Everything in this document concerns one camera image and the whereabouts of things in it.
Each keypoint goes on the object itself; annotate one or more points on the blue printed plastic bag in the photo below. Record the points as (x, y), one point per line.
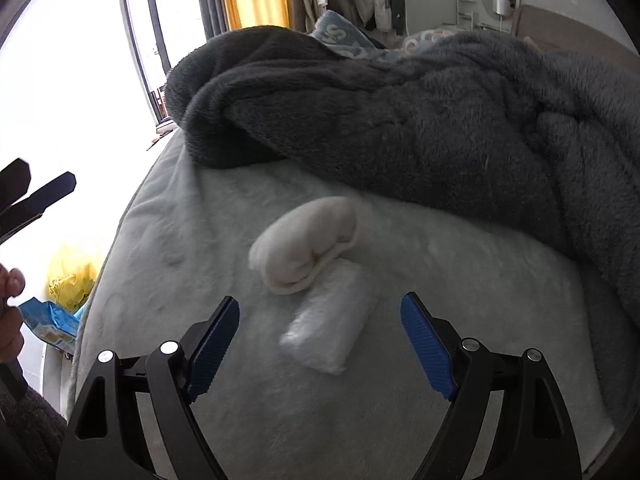
(45, 317)

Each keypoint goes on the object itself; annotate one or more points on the beige padded headboard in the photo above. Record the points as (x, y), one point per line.
(565, 30)

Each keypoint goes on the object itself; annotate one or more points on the white rolled sock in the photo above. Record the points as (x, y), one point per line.
(300, 240)

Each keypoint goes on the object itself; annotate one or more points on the window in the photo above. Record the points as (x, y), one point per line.
(75, 85)

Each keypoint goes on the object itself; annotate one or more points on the white cylinder lamp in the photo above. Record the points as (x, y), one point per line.
(501, 5)

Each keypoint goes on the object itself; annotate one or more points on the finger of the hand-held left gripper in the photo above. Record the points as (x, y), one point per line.
(50, 192)
(15, 175)

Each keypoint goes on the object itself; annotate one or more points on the white desktop shelf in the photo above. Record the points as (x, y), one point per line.
(468, 10)

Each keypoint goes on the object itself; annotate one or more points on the clear plastic tissue packet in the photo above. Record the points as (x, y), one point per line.
(325, 320)

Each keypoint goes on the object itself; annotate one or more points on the dark fuzzy cloth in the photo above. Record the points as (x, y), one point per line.
(30, 435)

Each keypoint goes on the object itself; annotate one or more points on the dark grey fleece blanket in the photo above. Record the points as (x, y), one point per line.
(400, 125)

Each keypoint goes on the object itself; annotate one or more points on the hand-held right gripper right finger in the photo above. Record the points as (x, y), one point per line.
(427, 345)

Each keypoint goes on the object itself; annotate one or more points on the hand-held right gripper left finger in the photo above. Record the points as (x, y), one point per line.
(212, 350)

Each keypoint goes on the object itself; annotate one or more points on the yellow plastic bag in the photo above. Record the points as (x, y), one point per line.
(67, 280)

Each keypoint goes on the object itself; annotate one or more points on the person's left hand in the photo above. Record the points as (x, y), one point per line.
(12, 282)

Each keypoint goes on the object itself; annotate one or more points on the light blue patterned pillow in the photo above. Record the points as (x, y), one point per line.
(340, 35)

